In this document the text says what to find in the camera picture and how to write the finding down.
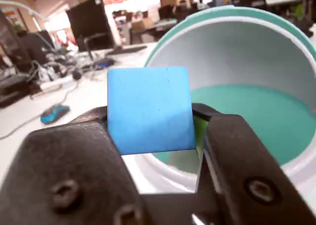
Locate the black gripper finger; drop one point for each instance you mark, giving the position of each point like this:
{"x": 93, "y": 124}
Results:
{"x": 247, "y": 173}
{"x": 61, "y": 165}

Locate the blue lego block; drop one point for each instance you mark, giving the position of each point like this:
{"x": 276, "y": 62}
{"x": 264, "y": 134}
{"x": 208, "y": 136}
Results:
{"x": 150, "y": 111}

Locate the teal whale-shaped bin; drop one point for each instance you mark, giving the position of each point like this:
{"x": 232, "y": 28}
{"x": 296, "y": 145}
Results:
{"x": 247, "y": 62}

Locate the blue black computer mouse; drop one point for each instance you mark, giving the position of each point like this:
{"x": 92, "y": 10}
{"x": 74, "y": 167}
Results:
{"x": 54, "y": 114}

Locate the small black round object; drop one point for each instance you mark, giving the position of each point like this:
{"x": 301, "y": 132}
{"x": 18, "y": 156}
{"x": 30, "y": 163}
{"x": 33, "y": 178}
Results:
{"x": 77, "y": 74}

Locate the black computer monitor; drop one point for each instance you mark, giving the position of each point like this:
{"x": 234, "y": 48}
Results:
{"x": 90, "y": 22}

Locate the white curved tube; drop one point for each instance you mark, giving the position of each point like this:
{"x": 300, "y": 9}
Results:
{"x": 24, "y": 7}

